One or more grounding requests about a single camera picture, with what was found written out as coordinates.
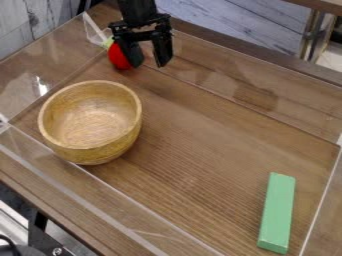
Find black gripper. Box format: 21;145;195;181
108;13;174;68

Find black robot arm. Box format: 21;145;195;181
108;0;174;69

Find wooden bowl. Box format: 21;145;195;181
37;80;142;165

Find green rectangular block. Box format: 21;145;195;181
257;172;295;255

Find clear acrylic corner bracket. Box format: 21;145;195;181
81;12;114;49

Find clear acrylic tray wall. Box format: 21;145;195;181
0;115;223;256

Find black cable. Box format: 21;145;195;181
0;235;24;256

